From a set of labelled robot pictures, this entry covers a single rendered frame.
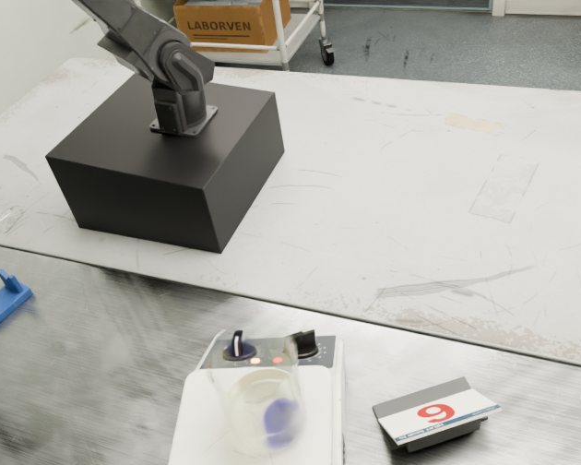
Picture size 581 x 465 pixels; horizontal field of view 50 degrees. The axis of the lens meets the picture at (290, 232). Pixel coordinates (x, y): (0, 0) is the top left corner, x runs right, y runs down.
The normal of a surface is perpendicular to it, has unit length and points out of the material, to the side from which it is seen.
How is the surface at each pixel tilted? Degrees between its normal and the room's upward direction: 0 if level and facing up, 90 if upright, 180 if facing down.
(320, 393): 0
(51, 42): 90
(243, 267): 0
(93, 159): 5
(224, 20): 91
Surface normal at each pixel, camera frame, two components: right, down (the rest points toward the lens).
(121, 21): 0.70, 0.47
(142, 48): 0.38, 0.24
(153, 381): -0.13, -0.73
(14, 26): 0.93, 0.15
